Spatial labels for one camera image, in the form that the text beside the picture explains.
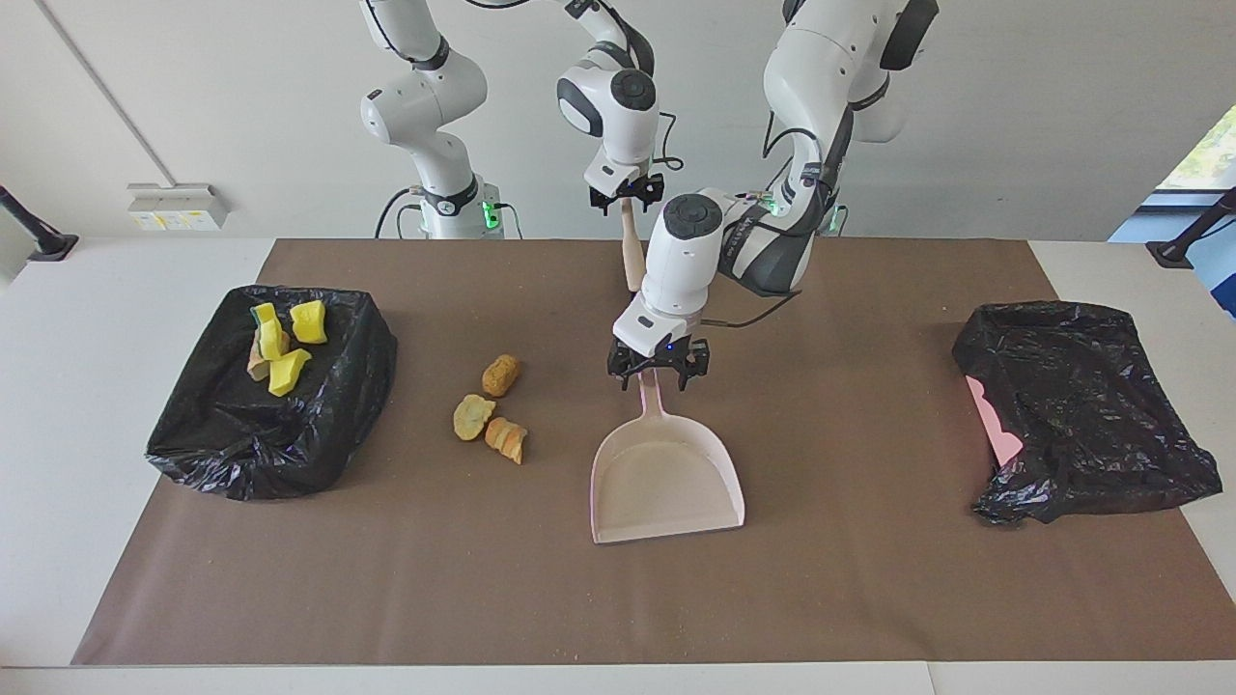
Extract beige handle black bristle brush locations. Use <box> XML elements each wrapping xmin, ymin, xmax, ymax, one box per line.
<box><xmin>618</xmin><ymin>198</ymin><xmax>648</xmax><ymax>293</ymax></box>

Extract pale pink plastic dustpan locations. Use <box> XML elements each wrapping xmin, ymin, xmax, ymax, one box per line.
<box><xmin>590</xmin><ymin>367</ymin><xmax>746</xmax><ymax>545</ymax></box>

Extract brown bread roll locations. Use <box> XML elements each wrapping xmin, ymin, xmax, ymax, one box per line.
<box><xmin>482</xmin><ymin>354</ymin><xmax>521</xmax><ymax>399</ymax></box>

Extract striped croissant bread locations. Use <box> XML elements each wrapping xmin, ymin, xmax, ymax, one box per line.
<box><xmin>485</xmin><ymin>417</ymin><xmax>529</xmax><ymax>466</ymax></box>
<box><xmin>247</xmin><ymin>333</ymin><xmax>291</xmax><ymax>382</ymax></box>

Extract pale yellowish bread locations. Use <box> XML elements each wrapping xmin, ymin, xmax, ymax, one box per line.
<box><xmin>453</xmin><ymin>394</ymin><xmax>497</xmax><ymax>442</ymax></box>

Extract yellow sponge piece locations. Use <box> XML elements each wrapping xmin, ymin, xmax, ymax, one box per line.
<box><xmin>267</xmin><ymin>348</ymin><xmax>313</xmax><ymax>398</ymax></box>
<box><xmin>290</xmin><ymin>300</ymin><xmax>329</xmax><ymax>346</ymax></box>

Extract yellow sponge with green pad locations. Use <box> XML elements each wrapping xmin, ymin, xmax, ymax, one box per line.
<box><xmin>251</xmin><ymin>302</ymin><xmax>291</xmax><ymax>360</ymax></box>

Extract black trash bag bin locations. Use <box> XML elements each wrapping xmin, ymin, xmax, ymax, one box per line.
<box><xmin>145</xmin><ymin>285</ymin><xmax>399</xmax><ymax>501</ymax></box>

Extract black trash bag over pink bin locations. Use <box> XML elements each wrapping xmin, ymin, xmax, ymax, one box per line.
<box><xmin>951</xmin><ymin>301</ymin><xmax>1223</xmax><ymax>526</ymax></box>

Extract brown paper table mat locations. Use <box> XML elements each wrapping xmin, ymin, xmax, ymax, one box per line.
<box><xmin>72</xmin><ymin>238</ymin><xmax>1236</xmax><ymax>667</ymax></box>

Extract window with green view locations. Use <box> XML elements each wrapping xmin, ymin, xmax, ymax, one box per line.
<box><xmin>1157</xmin><ymin>104</ymin><xmax>1236</xmax><ymax>191</ymax></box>

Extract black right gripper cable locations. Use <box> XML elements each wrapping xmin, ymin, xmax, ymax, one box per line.
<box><xmin>463</xmin><ymin>0</ymin><xmax>682</xmax><ymax>175</ymax></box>

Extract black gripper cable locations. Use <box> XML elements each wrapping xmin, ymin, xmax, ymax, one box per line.
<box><xmin>463</xmin><ymin>0</ymin><xmax>682</xmax><ymax>175</ymax></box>
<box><xmin>700</xmin><ymin>111</ymin><xmax>822</xmax><ymax>329</ymax></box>

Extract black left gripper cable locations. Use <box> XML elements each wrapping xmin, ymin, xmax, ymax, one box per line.
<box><xmin>700</xmin><ymin>111</ymin><xmax>822</xmax><ymax>329</ymax></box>

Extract black base cable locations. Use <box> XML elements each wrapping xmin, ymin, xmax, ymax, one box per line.
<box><xmin>375</xmin><ymin>188</ymin><xmax>426</xmax><ymax>239</ymax></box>

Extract white wall socket box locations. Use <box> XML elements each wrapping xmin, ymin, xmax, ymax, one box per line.
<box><xmin>127</xmin><ymin>183</ymin><xmax>230</xmax><ymax>233</ymax></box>

